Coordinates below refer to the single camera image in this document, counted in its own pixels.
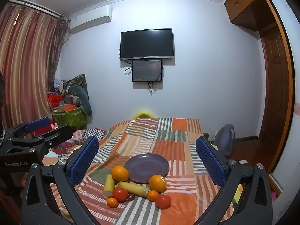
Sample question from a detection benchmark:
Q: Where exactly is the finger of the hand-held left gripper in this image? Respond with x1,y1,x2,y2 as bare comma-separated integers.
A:
5,118,55,139
7,125,73,155

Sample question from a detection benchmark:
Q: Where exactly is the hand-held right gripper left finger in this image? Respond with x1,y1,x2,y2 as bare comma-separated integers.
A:
21,136,99,225

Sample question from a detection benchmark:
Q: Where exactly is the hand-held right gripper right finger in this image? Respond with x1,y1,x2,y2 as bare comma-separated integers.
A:
196,136,275,225

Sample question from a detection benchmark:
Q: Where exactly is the short yellow corn cob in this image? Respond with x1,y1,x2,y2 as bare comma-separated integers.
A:
103,174,116,198

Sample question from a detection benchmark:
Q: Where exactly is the large plain orange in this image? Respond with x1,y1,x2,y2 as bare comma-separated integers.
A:
111,166,130,182

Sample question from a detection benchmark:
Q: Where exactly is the red tomato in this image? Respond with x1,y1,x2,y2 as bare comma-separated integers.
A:
112,187,129,202
155,194,171,209

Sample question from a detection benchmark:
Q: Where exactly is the long yellow corn cob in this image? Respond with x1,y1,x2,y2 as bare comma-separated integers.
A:
116,181,150,197

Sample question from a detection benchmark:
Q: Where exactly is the large orange with sticker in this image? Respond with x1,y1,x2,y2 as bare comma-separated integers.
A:
149,175,167,192

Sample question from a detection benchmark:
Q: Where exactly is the purple plate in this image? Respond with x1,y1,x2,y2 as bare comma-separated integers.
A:
124,153,170,184

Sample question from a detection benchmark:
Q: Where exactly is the red flat box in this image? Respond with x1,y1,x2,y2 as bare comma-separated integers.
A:
34,125,54,136

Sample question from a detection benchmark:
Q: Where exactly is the black white checkered cloth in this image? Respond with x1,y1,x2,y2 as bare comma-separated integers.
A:
83,128,106,141

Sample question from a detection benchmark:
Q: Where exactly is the red fabric bundle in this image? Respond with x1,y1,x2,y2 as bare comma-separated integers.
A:
48,93,65,108

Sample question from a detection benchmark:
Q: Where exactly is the orange cardboard box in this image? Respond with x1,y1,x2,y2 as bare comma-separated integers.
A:
58,104,78,113

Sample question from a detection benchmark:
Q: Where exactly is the striped patchwork blanket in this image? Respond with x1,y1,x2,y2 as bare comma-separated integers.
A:
42,117,235,225

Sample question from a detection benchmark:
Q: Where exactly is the patterned dark cushion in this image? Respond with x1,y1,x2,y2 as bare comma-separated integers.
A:
64,74,88,99

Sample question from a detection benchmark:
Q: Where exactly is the striped red curtain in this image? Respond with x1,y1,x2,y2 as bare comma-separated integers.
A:
0,1,71,129

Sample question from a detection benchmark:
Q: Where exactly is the brown wooden door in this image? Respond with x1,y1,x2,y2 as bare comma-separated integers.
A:
259,26,294,174

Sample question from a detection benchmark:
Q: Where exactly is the white air conditioner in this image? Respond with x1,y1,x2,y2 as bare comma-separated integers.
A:
69,5,112,32

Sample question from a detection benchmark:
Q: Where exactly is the white sliding wardrobe door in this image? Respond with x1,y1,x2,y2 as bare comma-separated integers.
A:
268,0,300,193

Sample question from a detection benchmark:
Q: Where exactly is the wooden overhead cabinet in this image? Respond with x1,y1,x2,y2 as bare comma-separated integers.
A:
224,0,275,31

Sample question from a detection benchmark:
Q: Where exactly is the small black wall monitor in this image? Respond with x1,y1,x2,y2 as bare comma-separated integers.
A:
132,60,163,82

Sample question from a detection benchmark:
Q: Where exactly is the white curtain rail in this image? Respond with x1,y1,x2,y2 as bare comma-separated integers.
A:
9,0,71,22

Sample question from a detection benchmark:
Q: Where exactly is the black wall television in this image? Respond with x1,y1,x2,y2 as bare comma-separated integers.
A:
120,28,175,61

